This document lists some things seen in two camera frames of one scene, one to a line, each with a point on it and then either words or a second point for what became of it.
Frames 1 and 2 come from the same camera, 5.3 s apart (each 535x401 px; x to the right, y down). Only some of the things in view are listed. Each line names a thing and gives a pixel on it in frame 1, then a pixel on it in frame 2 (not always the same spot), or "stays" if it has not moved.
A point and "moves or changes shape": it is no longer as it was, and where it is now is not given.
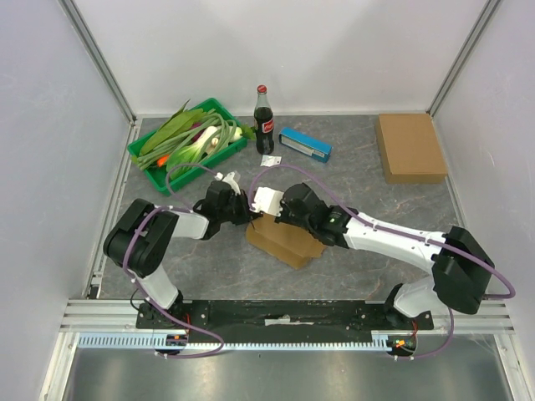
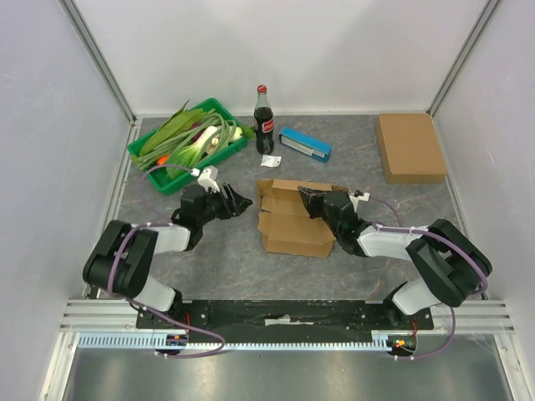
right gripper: (284, 210) -> (319, 200)
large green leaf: (176, 124) stays
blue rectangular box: (307, 144) stays
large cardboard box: (410, 149) stays
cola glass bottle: (263, 123) stays
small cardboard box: (289, 243) moves or changes shape
